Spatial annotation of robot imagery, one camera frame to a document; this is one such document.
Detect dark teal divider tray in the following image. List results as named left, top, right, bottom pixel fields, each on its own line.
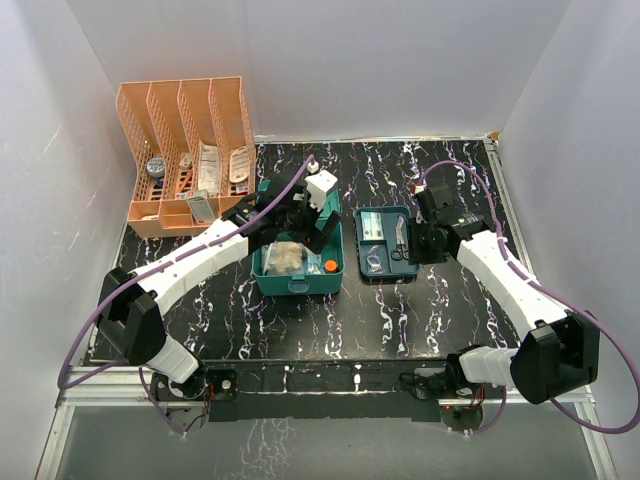
left=354, top=205, right=420, bottom=282

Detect brown bottle orange cap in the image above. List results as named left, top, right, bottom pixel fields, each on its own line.
left=324, top=260, right=338, bottom=273

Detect beige gauze packet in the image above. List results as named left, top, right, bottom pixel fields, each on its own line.
left=264, top=241, right=306, bottom=275

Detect teal medicine kit box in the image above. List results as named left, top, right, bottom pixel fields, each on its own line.
left=252, top=180, right=345, bottom=297

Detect white paper packet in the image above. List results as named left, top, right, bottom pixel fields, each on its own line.
left=197, top=143, right=221, bottom=197

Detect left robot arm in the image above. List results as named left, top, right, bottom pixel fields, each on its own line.
left=96, top=173, right=341, bottom=399

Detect black scissors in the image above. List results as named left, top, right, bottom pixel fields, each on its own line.
left=390, top=215, right=409, bottom=261

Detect white stapler box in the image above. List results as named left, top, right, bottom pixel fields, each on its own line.
left=186, top=189, right=215, bottom=224

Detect blue cotton swab bag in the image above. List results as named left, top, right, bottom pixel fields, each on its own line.
left=303, top=250, right=325, bottom=275

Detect clear small packet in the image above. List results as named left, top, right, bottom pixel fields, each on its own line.
left=365, top=245, right=384, bottom=275

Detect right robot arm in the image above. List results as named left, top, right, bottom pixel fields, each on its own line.
left=408, top=185, right=600, bottom=405

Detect round blue white tin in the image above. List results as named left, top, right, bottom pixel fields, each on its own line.
left=145, top=156, right=166, bottom=181

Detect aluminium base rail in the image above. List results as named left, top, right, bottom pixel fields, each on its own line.
left=37, top=360, right=617, bottom=479

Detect peach plastic file organizer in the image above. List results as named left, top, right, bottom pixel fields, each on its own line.
left=116, top=76, right=257, bottom=238

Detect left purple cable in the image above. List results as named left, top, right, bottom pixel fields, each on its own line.
left=58, top=154, right=316, bottom=436

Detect purple cable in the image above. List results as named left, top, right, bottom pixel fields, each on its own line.
left=58, top=154, right=316, bottom=436
left=417, top=160, right=640, bottom=436

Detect teal white packet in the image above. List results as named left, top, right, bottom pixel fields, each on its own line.
left=360, top=211, right=384, bottom=241

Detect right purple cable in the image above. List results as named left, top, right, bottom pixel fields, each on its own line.
left=417, top=160, right=640, bottom=436

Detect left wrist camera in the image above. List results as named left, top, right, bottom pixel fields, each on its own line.
left=305, top=160, right=338, bottom=211

